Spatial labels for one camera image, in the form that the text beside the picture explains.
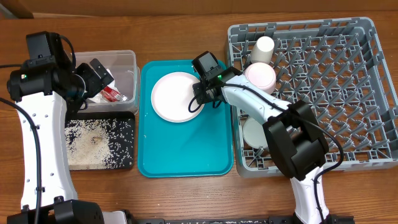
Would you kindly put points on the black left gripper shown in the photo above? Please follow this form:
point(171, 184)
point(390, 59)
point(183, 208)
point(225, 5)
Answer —
point(96, 83)

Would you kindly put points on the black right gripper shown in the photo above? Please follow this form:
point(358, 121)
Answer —
point(198, 91)

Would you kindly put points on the red sauce packet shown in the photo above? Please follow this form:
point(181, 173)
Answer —
point(112, 95)

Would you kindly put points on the large pink plate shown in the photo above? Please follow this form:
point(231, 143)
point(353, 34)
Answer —
point(171, 96)

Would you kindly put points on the small pink bowl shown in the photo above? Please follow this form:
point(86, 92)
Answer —
point(262, 76)

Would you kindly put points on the grey bowl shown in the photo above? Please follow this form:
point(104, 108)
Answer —
point(253, 134)

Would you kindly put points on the cream cup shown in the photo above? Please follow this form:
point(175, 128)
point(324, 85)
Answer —
point(262, 50)

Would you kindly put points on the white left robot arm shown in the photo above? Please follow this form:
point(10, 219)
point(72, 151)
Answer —
point(44, 90)

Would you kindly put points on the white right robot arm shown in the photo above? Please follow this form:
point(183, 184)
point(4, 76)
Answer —
point(295, 141)

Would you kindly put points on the grey dishwasher rack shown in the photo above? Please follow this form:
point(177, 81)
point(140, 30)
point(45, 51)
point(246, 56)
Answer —
point(337, 66)

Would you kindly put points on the clear plastic bin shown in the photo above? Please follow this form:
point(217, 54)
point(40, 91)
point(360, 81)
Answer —
point(123, 67)

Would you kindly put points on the teal plastic tray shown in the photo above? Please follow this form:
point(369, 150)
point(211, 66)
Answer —
point(202, 146)

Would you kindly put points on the black plastic tray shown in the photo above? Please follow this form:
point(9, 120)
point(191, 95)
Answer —
point(124, 124)

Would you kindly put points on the spilled rice pile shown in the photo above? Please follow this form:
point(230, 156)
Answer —
point(87, 146)

